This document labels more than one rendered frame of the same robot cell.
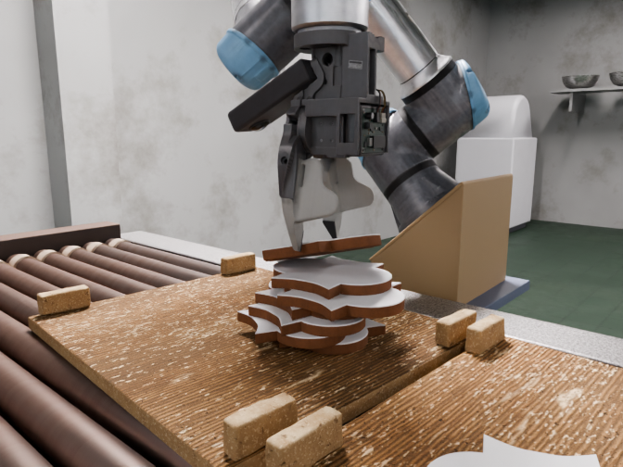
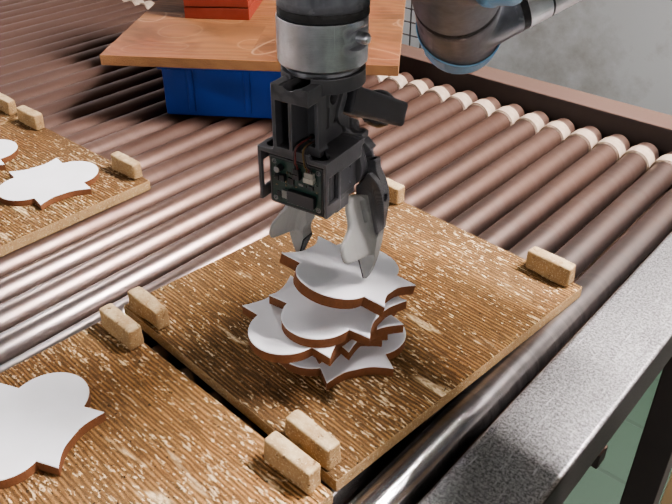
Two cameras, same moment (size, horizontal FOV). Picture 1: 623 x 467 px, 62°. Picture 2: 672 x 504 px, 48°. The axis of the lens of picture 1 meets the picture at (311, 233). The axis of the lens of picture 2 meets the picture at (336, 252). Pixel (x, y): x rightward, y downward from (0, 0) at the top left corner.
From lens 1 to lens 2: 0.89 m
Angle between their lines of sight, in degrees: 84
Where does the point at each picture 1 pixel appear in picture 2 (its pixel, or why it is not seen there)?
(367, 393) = (201, 368)
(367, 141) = (283, 191)
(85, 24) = not seen: outside the picture
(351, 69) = (283, 114)
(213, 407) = (197, 293)
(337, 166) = (353, 204)
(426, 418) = (154, 397)
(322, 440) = (117, 331)
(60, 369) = not seen: hidden behind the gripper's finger
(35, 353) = not seen: hidden behind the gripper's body
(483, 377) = (214, 449)
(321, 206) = (277, 224)
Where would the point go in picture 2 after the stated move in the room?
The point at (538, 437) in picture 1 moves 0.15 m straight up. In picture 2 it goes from (108, 457) to (77, 328)
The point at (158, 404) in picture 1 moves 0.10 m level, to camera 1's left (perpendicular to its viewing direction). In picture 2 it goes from (206, 271) to (217, 228)
